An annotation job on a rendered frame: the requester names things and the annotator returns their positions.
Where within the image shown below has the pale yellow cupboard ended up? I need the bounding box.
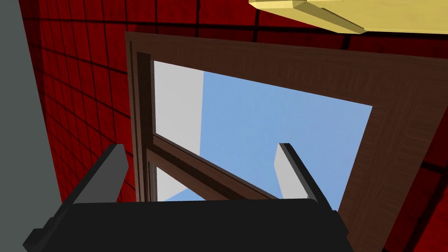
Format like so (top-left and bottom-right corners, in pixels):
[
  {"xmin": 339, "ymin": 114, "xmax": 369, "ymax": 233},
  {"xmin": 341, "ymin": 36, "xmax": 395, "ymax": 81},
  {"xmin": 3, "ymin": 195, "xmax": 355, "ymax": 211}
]
[{"xmin": 248, "ymin": 0, "xmax": 448, "ymax": 35}]

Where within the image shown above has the brown wooden window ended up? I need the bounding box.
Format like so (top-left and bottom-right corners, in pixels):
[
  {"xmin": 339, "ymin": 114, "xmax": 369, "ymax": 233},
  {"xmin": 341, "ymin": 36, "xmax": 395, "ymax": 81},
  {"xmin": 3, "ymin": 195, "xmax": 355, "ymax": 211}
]
[{"xmin": 125, "ymin": 31, "xmax": 448, "ymax": 252}]

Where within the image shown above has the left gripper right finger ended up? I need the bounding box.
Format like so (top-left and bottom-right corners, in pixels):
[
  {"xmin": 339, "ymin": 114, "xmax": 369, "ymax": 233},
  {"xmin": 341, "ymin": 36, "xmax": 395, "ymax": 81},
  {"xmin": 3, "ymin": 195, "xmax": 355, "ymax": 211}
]
[{"xmin": 273, "ymin": 143, "xmax": 333, "ymax": 211}]

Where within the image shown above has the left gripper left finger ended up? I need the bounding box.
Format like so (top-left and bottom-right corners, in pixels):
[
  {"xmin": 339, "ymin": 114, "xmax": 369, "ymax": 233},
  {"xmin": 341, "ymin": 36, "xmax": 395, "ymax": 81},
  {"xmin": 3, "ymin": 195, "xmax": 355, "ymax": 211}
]
[{"xmin": 62, "ymin": 143, "xmax": 130, "ymax": 205}]

